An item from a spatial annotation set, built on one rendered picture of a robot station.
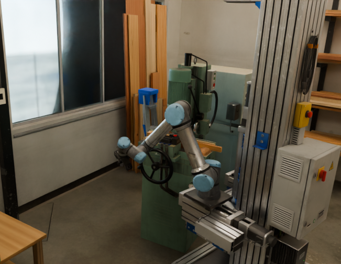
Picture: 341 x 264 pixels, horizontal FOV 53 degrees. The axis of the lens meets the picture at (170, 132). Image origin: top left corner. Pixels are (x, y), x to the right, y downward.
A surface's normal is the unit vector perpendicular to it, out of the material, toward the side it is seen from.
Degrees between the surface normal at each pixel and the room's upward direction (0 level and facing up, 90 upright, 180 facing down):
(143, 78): 87
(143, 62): 87
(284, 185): 90
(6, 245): 0
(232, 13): 90
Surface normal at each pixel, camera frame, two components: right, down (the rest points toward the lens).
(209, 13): -0.53, 0.23
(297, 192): -0.73, 0.18
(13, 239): 0.05, -0.95
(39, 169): 0.85, 0.20
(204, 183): -0.29, 0.39
